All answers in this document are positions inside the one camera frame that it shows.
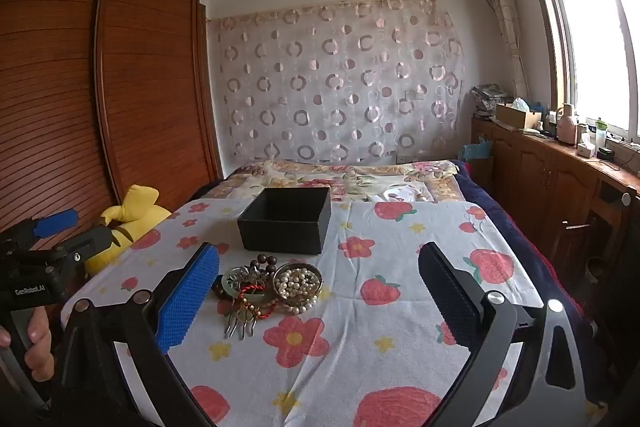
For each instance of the window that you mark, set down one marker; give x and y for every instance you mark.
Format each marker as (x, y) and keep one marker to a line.
(595, 32)

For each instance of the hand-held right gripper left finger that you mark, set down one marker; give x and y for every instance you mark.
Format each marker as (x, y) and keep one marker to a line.
(187, 297)

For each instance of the silver flower hair comb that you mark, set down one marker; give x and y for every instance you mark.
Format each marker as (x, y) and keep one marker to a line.
(242, 327)

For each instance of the person's left hand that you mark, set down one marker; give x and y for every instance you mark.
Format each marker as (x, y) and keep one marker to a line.
(36, 337)

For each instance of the white tissue box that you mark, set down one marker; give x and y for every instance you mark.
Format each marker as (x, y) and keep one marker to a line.
(586, 151)

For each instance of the wooden wardrobe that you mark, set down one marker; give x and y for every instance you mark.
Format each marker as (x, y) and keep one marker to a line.
(75, 107)

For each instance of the wooden side cabinet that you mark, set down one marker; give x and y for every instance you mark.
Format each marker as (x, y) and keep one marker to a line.
(550, 177)

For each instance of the stack of folded papers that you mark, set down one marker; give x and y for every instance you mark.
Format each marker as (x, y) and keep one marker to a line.
(490, 99)

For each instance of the green jade bangle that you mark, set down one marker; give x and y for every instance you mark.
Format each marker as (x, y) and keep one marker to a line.
(231, 293)

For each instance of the black storage box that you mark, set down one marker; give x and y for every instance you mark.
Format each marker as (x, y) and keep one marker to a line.
(285, 219)

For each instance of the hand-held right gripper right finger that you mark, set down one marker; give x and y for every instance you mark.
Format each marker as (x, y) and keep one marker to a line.
(450, 302)

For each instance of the dark blue blanket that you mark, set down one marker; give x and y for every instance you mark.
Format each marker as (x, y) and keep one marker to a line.
(505, 227)

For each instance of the yellow plush toy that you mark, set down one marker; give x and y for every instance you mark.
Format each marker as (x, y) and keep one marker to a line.
(132, 207)

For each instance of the green capped bottle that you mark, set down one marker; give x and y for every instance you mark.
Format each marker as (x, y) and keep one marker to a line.
(601, 134)

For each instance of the floral bed sheet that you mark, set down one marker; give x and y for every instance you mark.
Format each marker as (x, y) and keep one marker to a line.
(350, 179)

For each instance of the cardboard box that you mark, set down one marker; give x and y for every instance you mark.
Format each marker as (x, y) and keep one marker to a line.
(515, 117)

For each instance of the silver jewelled ornament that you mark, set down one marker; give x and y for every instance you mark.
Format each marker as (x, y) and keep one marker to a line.
(241, 278)

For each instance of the gathered white window curtain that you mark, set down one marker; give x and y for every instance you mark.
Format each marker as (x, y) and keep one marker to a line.
(502, 7)

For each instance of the blue bag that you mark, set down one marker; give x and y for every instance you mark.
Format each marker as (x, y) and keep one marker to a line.
(475, 153)

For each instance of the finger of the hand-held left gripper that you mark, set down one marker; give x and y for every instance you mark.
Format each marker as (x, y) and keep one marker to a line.
(56, 223)
(92, 239)

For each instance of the circle patterned curtain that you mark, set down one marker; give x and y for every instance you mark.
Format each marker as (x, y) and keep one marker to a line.
(340, 82)

